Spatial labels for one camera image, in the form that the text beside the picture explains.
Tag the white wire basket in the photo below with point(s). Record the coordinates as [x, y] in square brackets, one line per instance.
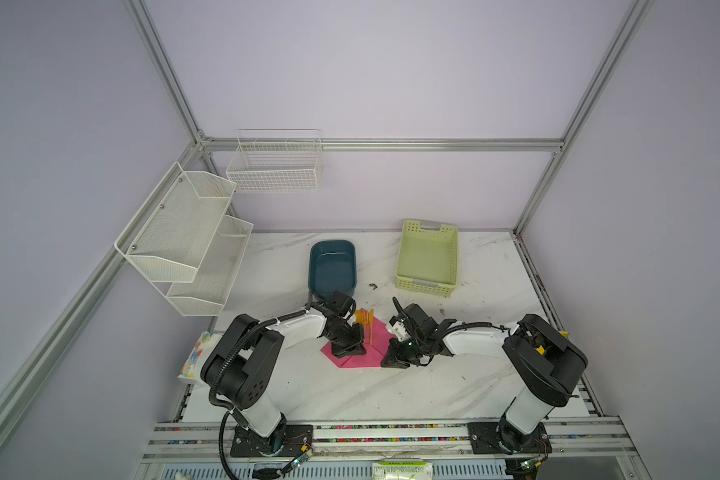
[276, 161]

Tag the aluminium frame profile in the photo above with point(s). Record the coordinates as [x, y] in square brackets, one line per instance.
[21, 393]

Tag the teal plastic oval tub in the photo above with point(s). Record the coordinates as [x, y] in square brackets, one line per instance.
[332, 267]

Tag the white perforated metal shelf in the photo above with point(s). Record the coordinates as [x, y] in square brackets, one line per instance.
[186, 242]

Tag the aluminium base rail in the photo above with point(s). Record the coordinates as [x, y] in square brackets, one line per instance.
[449, 449]

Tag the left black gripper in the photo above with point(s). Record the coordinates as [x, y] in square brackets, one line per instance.
[355, 347]

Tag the colourful napkin packet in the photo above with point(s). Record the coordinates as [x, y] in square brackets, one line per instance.
[190, 372]

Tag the light green plastic basket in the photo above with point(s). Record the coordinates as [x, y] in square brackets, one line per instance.
[428, 258]

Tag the yellow plastic spoon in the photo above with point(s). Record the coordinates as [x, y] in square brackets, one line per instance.
[359, 320]

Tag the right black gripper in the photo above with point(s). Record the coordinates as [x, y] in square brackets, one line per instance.
[395, 357]

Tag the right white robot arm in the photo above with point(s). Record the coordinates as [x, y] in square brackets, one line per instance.
[549, 364]

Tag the pink paper napkin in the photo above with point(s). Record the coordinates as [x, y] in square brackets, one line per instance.
[370, 357]

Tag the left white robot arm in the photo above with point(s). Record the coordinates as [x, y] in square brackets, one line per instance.
[238, 371]

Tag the yellow bananas bunch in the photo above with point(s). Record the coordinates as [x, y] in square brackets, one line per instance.
[563, 333]

